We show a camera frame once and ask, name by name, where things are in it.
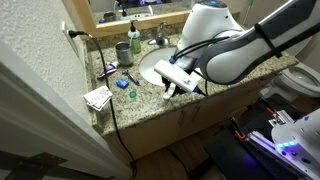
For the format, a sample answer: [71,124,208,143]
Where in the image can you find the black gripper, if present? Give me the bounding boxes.
[161,68,198,93]

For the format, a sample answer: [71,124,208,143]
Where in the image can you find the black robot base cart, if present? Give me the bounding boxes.
[205,94,320,180]

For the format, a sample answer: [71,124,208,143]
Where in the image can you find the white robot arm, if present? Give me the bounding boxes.
[154,0,320,92]

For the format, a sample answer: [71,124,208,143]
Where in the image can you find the green lens case cap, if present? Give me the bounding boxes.
[129,91,137,98]

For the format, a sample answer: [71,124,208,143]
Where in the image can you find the white contact lens case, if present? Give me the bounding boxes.
[163,83,176,100]

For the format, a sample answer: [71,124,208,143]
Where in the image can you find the wooden vanity cabinet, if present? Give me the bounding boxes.
[96,63,299,164]

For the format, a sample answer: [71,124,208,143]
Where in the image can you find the white oval sink basin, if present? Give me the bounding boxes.
[138,46,183,88]

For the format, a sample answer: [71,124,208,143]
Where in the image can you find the chrome faucet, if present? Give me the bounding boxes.
[148,21,170,47]

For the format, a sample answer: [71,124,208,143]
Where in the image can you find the blue razor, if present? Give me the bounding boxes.
[122,70,141,86]

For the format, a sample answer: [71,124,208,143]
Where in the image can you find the blue floss container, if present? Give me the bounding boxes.
[116,79,129,89]

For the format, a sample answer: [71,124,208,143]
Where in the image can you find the grey metal cup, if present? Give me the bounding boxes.
[115,42,134,66]

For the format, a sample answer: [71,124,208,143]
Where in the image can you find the green soap dispenser bottle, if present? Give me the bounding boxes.
[128,20,141,54]

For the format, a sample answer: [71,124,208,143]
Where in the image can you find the purple white toothpaste tube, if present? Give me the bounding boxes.
[97,61,119,79]

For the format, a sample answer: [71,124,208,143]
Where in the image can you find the white paper packets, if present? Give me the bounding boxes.
[84,86,112,111]

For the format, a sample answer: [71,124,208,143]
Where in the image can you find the wood framed mirror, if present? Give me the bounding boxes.
[71,0,201,38]

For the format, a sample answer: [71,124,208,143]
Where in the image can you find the white toilet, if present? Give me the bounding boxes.
[266,43,320,98]

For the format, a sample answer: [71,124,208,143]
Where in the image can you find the white door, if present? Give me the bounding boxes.
[1,43,131,180]

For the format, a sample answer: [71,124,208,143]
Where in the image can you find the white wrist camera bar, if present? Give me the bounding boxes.
[154,60,197,92]

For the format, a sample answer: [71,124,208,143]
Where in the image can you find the green white broom handle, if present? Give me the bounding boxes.
[242,0,255,25]

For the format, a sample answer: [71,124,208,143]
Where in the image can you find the white wall outlet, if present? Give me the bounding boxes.
[61,21,79,57]

